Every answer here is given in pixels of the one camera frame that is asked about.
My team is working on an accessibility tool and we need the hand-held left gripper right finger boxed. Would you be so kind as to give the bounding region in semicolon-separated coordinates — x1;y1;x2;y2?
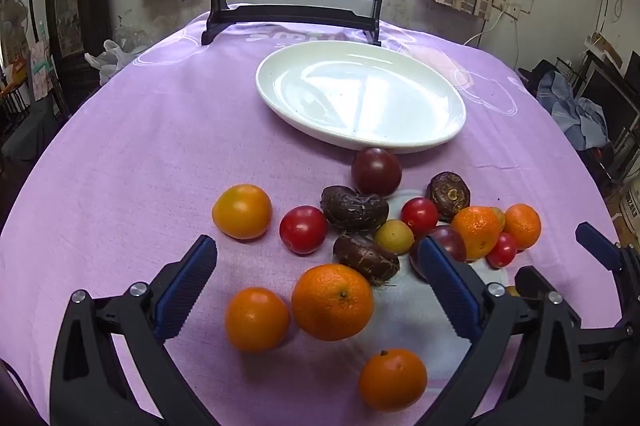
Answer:
417;236;586;426

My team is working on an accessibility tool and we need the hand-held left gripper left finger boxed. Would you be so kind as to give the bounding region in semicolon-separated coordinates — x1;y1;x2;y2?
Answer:
50;234;218;426

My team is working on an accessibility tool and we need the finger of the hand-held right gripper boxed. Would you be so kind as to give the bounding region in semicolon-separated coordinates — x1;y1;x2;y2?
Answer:
514;265;640;409
575;222;640;324

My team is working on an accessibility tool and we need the red cherry tomato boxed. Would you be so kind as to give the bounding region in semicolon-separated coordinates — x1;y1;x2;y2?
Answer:
400;197;440;237
486;232;518;269
279;205;329;255

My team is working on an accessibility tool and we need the mandarin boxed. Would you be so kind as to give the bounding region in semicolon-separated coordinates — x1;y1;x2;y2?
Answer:
502;203;542;251
450;205;502;261
358;349;428;412

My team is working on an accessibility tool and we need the orange tomato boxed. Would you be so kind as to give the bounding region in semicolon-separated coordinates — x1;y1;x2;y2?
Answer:
225;287;291;353

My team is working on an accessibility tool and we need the dark brown water chestnut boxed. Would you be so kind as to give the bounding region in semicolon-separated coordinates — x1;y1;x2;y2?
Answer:
333;233;401;287
426;172;471;223
320;185;390;232

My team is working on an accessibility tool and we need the yellow-orange tomato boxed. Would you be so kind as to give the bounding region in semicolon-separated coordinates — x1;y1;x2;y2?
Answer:
212;184;273;240

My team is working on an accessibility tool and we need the large orange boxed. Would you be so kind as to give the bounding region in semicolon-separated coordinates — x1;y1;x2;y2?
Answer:
291;263;375;341

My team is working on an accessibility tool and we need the white oval plate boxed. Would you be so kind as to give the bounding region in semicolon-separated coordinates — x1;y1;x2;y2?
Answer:
255;41;467;154

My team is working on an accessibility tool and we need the dark purple tomato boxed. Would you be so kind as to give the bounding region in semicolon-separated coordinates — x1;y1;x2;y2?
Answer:
351;147;403;198
409;226;468;279

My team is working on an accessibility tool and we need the small yellow-green tomato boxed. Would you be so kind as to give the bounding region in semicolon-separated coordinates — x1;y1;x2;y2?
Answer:
374;219;415;255

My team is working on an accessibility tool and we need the blue cloth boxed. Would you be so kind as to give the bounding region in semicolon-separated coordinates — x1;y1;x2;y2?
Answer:
537;71;611;152

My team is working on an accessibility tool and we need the purple tablecloth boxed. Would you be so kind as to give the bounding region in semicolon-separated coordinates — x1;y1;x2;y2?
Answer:
0;3;626;426

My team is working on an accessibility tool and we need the white plastic bag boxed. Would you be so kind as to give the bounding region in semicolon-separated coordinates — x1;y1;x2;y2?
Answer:
85;38;146;87

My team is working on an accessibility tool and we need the white cable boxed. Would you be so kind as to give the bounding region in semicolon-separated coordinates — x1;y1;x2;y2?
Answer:
462;8;503;47

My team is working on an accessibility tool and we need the wall socket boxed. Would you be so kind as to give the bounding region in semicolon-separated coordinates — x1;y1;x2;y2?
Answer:
492;0;523;19

